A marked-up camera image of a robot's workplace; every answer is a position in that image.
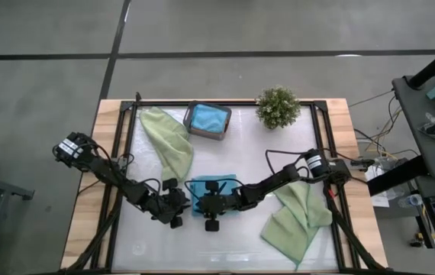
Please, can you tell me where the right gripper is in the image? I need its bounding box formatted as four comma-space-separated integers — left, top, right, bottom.
195, 180, 242, 233

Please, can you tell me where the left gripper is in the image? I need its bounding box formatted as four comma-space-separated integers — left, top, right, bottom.
146, 177, 192, 230

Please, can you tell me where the blue microfiber towel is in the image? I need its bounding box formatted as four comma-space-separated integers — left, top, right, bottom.
189, 174, 238, 218

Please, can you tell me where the green microfiber towel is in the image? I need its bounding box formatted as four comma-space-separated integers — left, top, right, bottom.
259, 180, 334, 268
138, 106, 195, 183

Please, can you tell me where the blue towel with white tag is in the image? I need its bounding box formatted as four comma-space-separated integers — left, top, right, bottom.
190, 103, 229, 134

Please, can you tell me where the dark grey plastic bin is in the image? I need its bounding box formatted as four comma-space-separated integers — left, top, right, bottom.
182, 100, 233, 141

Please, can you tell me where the small potted artificial plant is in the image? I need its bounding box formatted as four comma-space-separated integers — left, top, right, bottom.
255, 86, 301, 130

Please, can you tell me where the clear plastic bottle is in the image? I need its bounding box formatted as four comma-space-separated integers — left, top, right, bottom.
398, 193, 424, 209

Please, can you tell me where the dark grey side desk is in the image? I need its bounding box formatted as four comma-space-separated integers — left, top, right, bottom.
391, 74, 435, 180

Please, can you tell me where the black aluminium table frame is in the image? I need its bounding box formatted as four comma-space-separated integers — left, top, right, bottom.
60, 91, 390, 275

